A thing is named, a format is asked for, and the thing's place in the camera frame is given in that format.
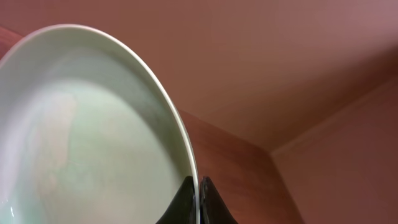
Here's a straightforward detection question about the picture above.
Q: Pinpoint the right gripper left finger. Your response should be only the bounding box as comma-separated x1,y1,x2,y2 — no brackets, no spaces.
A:
156,176,196,224

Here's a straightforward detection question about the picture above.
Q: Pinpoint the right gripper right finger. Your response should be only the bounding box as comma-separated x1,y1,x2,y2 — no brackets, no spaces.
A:
200,176,238,224

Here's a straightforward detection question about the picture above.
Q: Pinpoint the white plate stained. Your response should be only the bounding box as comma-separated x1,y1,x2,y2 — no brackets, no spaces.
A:
1,24,200,223

